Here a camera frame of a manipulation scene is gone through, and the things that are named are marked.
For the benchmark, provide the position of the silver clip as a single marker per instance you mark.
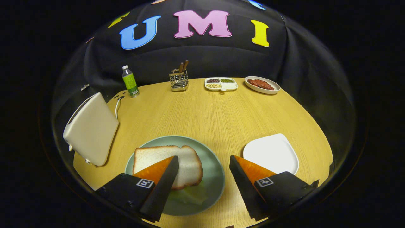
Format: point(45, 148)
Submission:
point(84, 87)

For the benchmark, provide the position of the black backdrop cloth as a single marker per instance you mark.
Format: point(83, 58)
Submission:
point(284, 63)

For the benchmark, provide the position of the green label plastic bottle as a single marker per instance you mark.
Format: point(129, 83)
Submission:
point(130, 83)

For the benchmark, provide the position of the brown meat slice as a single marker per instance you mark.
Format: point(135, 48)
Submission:
point(261, 84)

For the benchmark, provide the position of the green lettuce leaf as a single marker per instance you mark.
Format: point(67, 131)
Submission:
point(190, 196)

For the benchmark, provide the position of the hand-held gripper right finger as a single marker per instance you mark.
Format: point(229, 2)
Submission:
point(246, 190)

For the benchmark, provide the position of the white round plate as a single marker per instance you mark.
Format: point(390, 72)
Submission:
point(275, 88)

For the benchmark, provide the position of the pile of dark red beans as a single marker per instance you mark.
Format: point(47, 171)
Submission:
point(213, 80)

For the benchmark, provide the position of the white toaster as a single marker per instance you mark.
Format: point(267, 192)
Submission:
point(91, 129)

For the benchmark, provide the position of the pile of yellow beans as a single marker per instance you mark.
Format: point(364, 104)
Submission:
point(213, 85)

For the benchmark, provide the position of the white bread slice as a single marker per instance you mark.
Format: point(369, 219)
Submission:
point(186, 167)

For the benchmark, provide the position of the pile of green beans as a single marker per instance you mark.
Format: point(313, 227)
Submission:
point(227, 80)

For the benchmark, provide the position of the red clip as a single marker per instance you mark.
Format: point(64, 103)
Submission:
point(89, 40)

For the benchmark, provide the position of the white divided dish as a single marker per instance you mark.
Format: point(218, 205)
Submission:
point(231, 86)

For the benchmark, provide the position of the white square plate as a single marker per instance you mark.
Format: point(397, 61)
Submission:
point(272, 152)

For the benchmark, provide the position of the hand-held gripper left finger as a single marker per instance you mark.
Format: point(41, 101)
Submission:
point(161, 190)

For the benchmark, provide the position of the light green round plate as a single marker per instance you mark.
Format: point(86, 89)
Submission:
point(212, 177)

